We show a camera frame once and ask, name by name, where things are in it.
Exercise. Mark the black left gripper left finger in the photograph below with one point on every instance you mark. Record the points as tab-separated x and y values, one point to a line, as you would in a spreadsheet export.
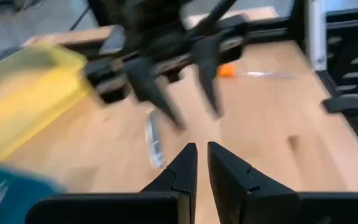
104	208

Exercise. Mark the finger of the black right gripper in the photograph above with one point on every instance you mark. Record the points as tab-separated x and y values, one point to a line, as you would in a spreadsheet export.
210	74
151	84

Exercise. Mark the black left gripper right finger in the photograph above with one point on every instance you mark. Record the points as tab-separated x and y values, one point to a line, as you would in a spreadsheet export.
275	208

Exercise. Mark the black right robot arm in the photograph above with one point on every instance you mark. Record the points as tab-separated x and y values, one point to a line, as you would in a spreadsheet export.
154	12

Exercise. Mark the blue plastic tray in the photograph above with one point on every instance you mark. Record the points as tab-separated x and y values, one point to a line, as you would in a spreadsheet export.
20	199

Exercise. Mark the yellow plastic tray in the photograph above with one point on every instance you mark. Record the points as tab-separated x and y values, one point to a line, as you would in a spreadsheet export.
26	102

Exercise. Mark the black slotted rack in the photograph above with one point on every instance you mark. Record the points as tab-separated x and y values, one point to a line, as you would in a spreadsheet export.
353	46

